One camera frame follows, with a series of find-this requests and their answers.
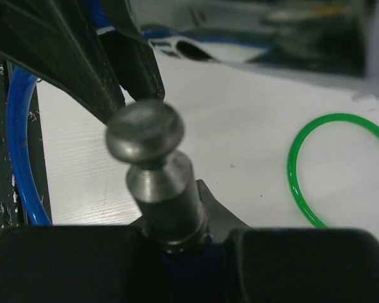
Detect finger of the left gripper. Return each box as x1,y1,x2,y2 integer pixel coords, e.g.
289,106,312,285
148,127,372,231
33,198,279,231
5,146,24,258
0,1,124,123
100,1,165,101

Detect green cable lock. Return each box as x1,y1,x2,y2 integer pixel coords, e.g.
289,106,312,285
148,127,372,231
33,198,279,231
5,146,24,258
286,113,379,238

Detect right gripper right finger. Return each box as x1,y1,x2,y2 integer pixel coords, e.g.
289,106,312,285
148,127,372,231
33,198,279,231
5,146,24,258
197,180,379,302

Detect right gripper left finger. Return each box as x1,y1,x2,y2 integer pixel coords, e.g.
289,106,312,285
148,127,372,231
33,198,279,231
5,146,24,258
0,226,164,302

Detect blue cable lock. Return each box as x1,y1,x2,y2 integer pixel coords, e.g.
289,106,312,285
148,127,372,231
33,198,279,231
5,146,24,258
7,67,220,302

